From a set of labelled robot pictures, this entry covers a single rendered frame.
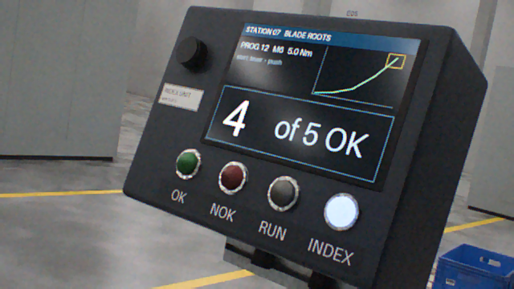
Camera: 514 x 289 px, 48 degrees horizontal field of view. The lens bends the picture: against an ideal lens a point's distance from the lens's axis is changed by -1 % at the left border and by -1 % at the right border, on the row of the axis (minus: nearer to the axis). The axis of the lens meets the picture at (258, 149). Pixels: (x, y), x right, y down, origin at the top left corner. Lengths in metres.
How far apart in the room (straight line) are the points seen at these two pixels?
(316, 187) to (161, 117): 0.18
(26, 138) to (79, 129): 0.61
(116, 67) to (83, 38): 0.52
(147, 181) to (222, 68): 0.12
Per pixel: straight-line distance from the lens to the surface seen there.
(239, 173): 0.45
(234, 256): 0.54
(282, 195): 0.42
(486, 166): 8.22
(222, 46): 0.51
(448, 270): 3.64
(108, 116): 6.78
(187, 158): 0.48
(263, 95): 0.46
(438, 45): 0.42
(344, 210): 0.39
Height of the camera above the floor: 1.19
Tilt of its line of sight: 7 degrees down
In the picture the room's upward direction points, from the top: 10 degrees clockwise
